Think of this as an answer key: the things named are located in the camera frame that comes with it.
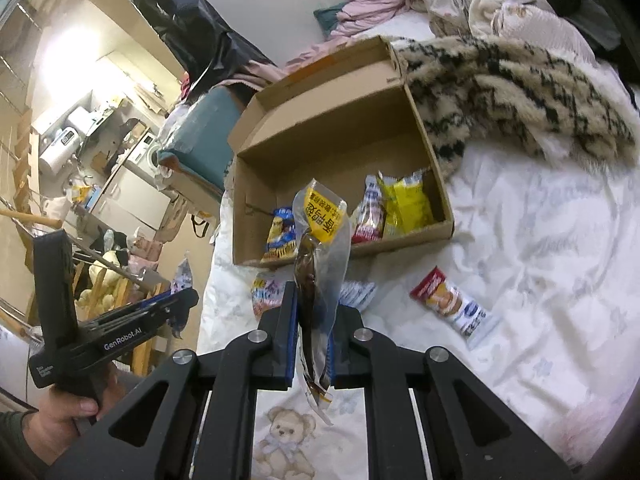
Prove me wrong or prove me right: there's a large white blue snack bag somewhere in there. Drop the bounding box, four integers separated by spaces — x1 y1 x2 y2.
338 281 378 312

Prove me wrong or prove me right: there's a colourful red chip bag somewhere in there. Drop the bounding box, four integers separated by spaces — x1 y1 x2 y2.
250 272 285 320

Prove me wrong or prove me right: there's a red white cake snack packet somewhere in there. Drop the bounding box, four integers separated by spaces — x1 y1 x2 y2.
409 266 500 349

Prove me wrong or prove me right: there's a clear yellow-label snack packet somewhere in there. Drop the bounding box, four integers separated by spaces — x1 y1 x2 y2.
293 179 352 425

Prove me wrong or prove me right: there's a person's left hand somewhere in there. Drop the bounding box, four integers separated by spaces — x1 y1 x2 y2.
23 364 126 466

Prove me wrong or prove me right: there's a yellow wooden furniture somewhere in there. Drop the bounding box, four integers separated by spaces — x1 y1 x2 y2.
69 259 166 376

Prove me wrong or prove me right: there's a blue gold snack packet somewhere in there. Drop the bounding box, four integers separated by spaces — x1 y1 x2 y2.
262 207 297 262

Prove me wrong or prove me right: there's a red white small packet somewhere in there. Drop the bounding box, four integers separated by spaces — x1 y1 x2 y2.
352 176 386 244

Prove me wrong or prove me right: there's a yellow snack packet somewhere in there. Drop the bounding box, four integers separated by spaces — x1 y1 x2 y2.
376 169 435 238

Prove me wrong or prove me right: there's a white water heater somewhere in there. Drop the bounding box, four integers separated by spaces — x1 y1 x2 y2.
39 127 82 177

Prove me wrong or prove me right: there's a white floral bear duvet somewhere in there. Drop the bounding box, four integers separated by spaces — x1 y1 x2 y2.
196 8 640 480

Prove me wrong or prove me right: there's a white washing machine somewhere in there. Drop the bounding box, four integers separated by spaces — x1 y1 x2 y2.
124 130 160 183

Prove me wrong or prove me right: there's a brown cardboard box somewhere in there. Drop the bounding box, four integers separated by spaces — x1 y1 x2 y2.
228 37 454 266

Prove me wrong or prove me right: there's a teal upholstered chair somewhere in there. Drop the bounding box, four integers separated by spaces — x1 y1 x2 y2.
155 84 255 214

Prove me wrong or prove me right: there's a cream black fuzzy blanket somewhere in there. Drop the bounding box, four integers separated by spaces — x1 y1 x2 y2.
395 36 639 177

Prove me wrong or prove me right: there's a black plastic bag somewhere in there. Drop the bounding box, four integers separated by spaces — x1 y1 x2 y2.
129 0 284 103

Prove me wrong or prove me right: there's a teal pillow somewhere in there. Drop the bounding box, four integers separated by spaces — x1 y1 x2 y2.
314 2 349 40

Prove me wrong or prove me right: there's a pink crumpled bedding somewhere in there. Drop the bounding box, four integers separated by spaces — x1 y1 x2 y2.
214 0 409 91

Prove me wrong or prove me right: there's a cream crumpled bedding pile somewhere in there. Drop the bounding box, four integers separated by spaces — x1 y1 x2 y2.
406 0 598 66

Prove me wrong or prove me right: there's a dark clothes pile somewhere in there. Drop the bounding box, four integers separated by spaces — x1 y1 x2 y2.
547 0 622 51

